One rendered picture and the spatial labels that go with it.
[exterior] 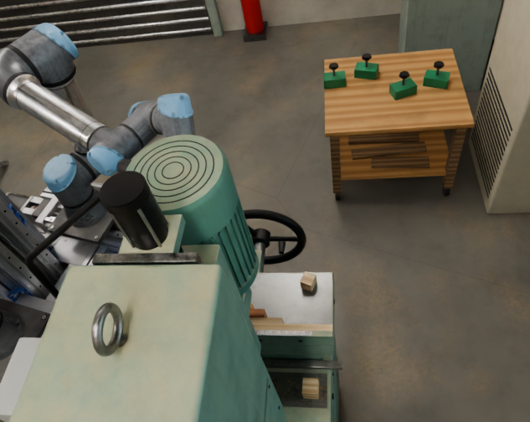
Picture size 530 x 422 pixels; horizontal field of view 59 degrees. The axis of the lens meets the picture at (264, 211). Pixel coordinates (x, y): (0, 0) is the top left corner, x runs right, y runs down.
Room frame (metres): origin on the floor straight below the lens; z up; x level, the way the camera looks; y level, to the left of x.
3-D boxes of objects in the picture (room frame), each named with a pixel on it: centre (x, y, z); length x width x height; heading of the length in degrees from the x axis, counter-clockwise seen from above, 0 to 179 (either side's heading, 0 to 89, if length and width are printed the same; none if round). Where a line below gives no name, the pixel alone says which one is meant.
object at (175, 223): (0.41, 0.16, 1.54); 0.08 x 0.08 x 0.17; 74
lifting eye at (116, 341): (0.27, 0.21, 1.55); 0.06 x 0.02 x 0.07; 164
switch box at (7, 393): (0.27, 0.35, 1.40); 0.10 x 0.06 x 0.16; 164
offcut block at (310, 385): (0.38, 0.00, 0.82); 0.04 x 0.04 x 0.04; 73
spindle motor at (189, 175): (0.54, 0.13, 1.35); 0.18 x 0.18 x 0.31
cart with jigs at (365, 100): (1.75, -0.74, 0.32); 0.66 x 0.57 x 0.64; 75
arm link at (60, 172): (1.18, 0.61, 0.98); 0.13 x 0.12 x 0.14; 133
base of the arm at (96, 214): (1.17, 0.61, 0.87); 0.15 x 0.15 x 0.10
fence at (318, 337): (0.53, 0.20, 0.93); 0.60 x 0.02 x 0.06; 74
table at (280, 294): (0.67, 0.16, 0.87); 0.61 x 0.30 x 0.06; 74
